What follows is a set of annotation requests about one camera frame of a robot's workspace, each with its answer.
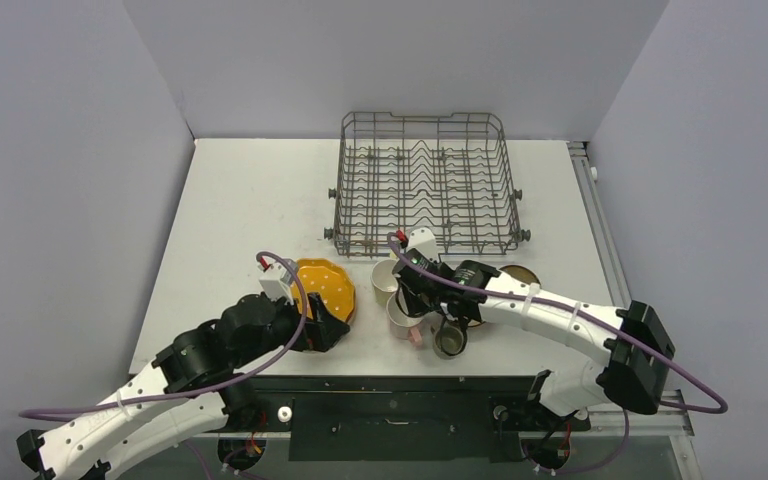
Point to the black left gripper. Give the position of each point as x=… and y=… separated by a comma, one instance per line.
x=322, y=333

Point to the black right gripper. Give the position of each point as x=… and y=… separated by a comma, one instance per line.
x=417, y=291

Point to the pink mug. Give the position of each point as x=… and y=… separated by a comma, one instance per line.
x=402, y=326

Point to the pale yellow mug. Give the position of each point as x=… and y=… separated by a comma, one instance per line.
x=383, y=281

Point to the grey wire dish rack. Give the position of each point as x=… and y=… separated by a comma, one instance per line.
x=451, y=173

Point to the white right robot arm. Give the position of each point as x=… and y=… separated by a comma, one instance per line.
x=626, y=347

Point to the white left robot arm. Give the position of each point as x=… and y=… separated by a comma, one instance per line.
x=192, y=386

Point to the small grey-green cup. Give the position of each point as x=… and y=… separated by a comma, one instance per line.
x=449, y=343

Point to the orange polka dot plate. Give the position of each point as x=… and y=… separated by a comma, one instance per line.
x=329, y=279

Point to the brown ceramic bowl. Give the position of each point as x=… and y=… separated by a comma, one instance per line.
x=518, y=272

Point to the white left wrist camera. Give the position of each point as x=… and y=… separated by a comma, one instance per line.
x=276, y=279

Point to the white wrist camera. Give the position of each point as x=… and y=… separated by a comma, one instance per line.
x=421, y=239
x=276, y=279

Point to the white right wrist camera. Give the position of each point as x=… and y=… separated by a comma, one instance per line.
x=421, y=239

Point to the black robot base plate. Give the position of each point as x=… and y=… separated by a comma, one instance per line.
x=387, y=418

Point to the aluminium frame rail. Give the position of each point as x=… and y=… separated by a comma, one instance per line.
x=586, y=177

